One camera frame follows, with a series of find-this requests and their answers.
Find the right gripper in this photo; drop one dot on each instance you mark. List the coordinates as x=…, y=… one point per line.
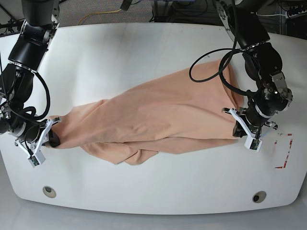
x=35, y=136

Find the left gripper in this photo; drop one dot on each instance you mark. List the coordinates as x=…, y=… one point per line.
x=249, y=119

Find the peach T-shirt with emoji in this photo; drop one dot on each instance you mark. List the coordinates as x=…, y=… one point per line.
x=170, y=114

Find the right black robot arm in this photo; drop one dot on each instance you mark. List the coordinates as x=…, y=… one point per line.
x=16, y=80

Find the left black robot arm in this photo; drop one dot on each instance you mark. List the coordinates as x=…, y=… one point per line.
x=263, y=64

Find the red tape rectangle marking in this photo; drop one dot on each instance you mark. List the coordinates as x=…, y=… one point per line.
x=281, y=150

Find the white power strip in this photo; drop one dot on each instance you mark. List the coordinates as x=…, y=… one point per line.
x=297, y=11

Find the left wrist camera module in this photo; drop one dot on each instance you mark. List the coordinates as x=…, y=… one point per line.
x=253, y=143

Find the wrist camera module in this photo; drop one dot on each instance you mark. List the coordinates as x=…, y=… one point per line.
x=36, y=159
x=253, y=143

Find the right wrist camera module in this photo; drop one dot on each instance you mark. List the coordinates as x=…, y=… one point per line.
x=36, y=159

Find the left table cable grommet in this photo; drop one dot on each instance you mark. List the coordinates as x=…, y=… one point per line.
x=49, y=192

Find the table cable grommet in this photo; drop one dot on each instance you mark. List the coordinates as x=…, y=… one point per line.
x=49, y=192
x=259, y=197

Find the right table cable grommet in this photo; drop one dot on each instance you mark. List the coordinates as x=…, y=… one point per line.
x=259, y=197

